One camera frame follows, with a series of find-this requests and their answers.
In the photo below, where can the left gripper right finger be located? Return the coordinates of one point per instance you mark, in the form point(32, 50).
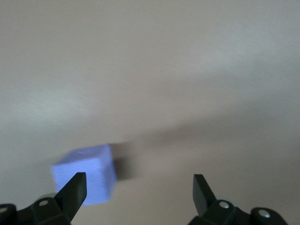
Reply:
point(204, 199)

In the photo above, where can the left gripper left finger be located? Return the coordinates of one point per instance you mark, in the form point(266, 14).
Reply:
point(70, 194)

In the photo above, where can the purple foam cube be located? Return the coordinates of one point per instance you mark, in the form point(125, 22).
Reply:
point(93, 164)

